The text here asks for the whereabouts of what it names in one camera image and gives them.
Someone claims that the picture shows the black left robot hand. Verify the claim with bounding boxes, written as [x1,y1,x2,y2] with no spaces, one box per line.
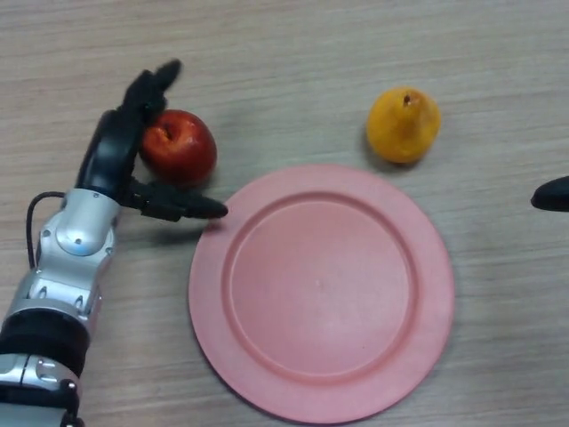
[73,59,230,223]

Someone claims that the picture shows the red apple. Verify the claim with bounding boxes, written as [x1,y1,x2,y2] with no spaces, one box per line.
[139,109,218,184]

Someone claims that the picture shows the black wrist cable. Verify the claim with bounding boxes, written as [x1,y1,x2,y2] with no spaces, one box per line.
[25,190,66,268]

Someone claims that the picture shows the pink round plate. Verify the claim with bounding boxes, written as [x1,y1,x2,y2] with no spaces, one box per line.
[188,164,457,423]

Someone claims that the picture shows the yellow pear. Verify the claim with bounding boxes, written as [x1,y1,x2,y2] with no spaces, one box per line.
[365,86,443,165]

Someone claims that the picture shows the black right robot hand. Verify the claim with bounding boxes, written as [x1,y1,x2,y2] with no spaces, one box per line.
[531,175,569,213]

